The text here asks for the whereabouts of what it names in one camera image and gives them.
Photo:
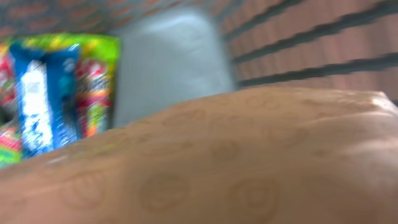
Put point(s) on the blue snack bar wrapper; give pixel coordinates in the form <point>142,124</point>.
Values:
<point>45,95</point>

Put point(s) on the green Haribo candy bag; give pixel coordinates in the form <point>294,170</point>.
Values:
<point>94,75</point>

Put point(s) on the beige brown snack bag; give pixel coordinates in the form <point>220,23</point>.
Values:
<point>260,155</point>

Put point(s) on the grey plastic mesh basket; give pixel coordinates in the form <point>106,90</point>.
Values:
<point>175,51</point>

